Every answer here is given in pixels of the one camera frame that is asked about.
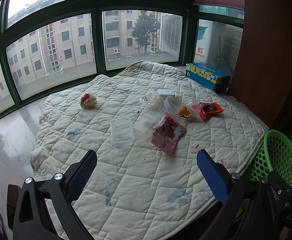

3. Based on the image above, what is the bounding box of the clear rectangular plastic tray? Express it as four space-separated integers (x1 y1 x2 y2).
110 116 135 147

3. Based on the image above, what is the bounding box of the pink snack wrapper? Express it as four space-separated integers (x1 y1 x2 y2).
151 113 186 155

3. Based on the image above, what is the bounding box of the orange red snack wrapper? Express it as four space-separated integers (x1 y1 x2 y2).
199 102 224 120

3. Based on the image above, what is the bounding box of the small orange candy wrapper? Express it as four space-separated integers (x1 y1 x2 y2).
178 106 192 119

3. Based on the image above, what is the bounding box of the white styrofoam block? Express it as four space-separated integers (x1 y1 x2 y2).
156 88 176 97

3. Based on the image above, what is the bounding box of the clear plastic dome cup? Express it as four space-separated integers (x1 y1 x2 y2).
184 99 200 116

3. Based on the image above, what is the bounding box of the green plastic trash basket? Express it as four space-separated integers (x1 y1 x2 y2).
247 129 292 187

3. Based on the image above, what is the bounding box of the small clear square container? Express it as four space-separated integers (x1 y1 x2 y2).
133 113 158 141

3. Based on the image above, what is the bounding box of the white quilted bed pad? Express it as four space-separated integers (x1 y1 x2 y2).
30 62 265 239

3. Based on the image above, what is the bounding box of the brown wooden wardrobe panel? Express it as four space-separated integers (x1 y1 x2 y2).
228 0 292 135

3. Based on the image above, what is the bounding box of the blue yellow tissue box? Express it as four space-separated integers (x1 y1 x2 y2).
185 62 230 94

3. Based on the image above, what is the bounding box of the green window frame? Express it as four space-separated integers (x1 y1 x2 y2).
0 0 245 119

